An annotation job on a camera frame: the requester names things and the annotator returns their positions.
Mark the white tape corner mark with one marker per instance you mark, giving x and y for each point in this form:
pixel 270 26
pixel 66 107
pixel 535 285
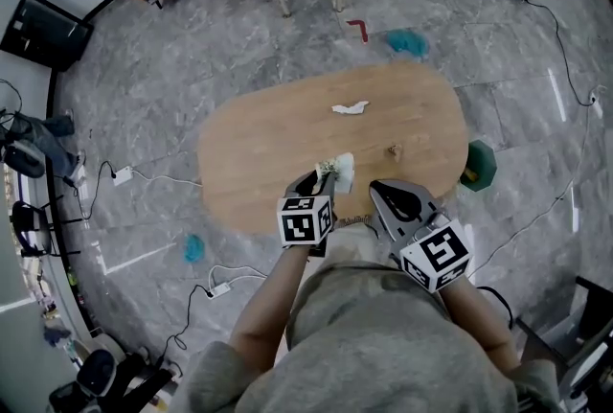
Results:
pixel 139 258

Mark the small teal cloth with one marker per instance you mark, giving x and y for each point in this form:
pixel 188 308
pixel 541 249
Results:
pixel 194 248

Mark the red tape corner mark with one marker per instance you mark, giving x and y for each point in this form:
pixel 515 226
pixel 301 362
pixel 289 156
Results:
pixel 361 30

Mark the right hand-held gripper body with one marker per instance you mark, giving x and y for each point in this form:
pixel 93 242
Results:
pixel 436 253

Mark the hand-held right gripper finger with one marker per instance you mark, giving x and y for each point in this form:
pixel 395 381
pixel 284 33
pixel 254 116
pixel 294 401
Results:
pixel 389 224
pixel 426 202

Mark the small brown scrap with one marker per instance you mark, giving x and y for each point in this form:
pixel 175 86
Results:
pixel 395 152

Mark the person's right forearm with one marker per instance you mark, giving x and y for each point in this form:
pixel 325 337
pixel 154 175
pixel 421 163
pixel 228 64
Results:
pixel 483 325

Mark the white tissue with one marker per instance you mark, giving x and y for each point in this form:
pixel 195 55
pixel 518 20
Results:
pixel 349 108

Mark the dark chair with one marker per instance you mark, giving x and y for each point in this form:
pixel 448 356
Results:
pixel 33 229

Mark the person's beige trousers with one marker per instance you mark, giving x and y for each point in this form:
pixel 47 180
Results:
pixel 349 243

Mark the right hand-held gripper camera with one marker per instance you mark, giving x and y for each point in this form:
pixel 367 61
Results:
pixel 431 223

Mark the green waste bin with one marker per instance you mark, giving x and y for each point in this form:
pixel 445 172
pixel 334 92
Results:
pixel 481 157

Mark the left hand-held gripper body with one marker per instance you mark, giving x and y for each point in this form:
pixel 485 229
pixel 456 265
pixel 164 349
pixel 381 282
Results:
pixel 301 224

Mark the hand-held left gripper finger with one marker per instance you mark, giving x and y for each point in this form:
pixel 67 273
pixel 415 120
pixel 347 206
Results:
pixel 331 190
pixel 301 186

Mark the grey oval backpack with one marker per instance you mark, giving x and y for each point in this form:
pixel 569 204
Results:
pixel 24 159
pixel 98 373

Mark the person's left forearm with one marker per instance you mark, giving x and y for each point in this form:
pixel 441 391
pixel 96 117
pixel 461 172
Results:
pixel 268 310

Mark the large teal cloth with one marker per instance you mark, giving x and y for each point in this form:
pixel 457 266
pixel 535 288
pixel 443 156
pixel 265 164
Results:
pixel 407 42

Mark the oval wooden table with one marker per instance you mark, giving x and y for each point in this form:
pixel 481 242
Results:
pixel 287 138

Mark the paper cup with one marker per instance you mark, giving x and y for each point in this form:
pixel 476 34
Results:
pixel 345 167

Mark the person's grey shirt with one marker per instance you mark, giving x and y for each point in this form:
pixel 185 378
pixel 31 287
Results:
pixel 383 353

